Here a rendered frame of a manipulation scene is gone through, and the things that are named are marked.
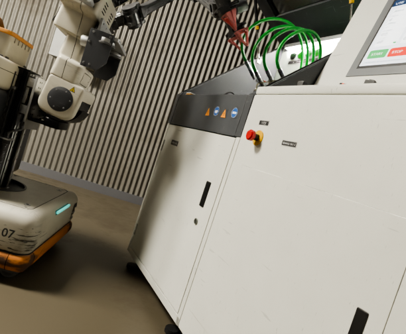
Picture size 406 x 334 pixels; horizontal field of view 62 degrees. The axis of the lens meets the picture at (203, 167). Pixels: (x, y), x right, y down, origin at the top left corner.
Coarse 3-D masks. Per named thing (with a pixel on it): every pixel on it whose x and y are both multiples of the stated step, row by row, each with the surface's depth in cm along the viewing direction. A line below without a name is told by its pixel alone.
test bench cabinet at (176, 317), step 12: (228, 168) 121; (216, 204) 121; (204, 240) 122; (132, 252) 176; (132, 264) 178; (192, 276) 122; (156, 288) 143; (168, 300) 133; (180, 312) 123; (168, 324) 132
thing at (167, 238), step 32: (160, 160) 176; (192, 160) 145; (224, 160) 124; (160, 192) 165; (192, 192) 138; (160, 224) 156; (192, 224) 132; (160, 256) 148; (192, 256) 126; (160, 288) 141
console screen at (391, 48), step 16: (400, 0) 116; (384, 16) 118; (400, 16) 112; (384, 32) 114; (400, 32) 109; (368, 48) 116; (384, 48) 111; (400, 48) 106; (352, 64) 119; (368, 64) 113; (384, 64) 107; (400, 64) 103
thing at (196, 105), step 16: (192, 96) 162; (208, 96) 148; (224, 96) 136; (240, 96) 126; (176, 112) 174; (192, 112) 158; (240, 112) 123; (192, 128) 155; (208, 128) 141; (224, 128) 130
